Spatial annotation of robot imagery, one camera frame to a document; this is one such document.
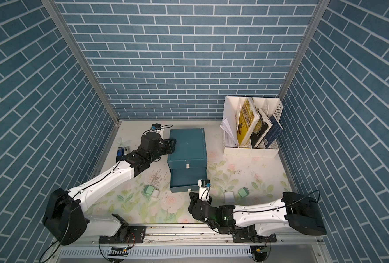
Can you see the dark blue book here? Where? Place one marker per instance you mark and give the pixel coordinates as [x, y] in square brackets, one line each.
[273, 133]

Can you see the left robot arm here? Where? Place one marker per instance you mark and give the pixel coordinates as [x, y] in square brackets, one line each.
[65, 216]

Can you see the metal base rail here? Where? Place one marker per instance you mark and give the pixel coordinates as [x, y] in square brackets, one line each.
[201, 234]

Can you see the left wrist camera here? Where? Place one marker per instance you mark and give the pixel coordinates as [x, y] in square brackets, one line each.
[156, 127]

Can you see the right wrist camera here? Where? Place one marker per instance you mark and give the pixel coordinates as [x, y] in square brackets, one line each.
[204, 183]

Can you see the yellow book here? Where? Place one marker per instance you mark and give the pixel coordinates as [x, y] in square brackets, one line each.
[247, 118]

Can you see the blue stapler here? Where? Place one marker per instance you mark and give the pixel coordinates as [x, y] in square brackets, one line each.
[120, 152]

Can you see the black Moon and Sixpence book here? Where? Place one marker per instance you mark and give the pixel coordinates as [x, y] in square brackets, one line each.
[261, 129]

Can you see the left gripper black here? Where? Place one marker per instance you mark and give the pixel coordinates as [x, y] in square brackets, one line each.
[169, 147]

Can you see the white paper stack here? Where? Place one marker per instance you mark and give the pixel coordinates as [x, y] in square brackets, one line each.
[229, 140]

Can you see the white square plug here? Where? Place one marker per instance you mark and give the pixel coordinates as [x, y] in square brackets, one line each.
[229, 198]

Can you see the white vent grille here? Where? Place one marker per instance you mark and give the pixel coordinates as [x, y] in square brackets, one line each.
[157, 252]

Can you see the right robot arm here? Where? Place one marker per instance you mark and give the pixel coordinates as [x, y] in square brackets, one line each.
[258, 223]

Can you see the teal drawer cabinet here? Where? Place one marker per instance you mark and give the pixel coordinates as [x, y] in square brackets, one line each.
[188, 162]

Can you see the green plug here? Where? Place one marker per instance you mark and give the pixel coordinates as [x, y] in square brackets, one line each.
[148, 191]
[243, 192]

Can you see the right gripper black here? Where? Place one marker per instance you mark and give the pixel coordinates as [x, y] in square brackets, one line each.
[200, 196]

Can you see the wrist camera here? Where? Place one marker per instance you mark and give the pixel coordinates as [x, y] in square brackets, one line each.
[204, 183]
[156, 127]

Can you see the white plastic file organizer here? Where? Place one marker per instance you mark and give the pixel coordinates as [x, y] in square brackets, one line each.
[271, 107]

